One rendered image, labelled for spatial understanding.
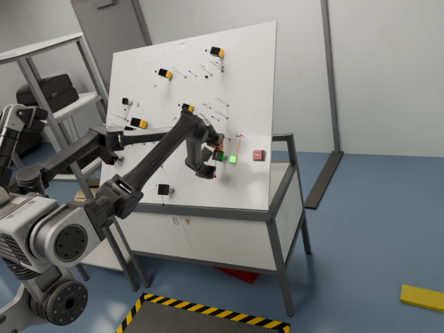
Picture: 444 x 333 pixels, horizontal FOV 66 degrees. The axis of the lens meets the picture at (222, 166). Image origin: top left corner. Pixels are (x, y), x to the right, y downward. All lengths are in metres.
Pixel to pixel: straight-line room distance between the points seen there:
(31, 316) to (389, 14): 3.21
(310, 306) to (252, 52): 1.61
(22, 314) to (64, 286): 0.17
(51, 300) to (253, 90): 1.35
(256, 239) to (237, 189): 0.32
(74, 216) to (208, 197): 1.09
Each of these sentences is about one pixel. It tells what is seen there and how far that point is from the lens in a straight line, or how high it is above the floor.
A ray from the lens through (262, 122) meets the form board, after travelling 1.84.
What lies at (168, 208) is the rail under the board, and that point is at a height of 0.85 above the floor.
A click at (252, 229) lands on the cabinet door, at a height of 0.70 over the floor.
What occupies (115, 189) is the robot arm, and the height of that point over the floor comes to 1.47.
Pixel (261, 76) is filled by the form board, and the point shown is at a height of 1.42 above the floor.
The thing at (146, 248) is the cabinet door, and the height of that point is 0.44.
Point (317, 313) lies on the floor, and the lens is 2.41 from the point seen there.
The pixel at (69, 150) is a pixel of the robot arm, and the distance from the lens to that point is 1.53.
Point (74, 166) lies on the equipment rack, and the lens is 2.35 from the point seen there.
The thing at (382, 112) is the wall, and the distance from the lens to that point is 3.70.
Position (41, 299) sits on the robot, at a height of 1.20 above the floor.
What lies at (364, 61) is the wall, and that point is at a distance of 3.56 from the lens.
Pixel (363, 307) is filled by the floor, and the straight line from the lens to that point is 2.44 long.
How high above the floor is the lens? 1.91
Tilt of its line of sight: 27 degrees down
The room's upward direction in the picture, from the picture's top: 15 degrees counter-clockwise
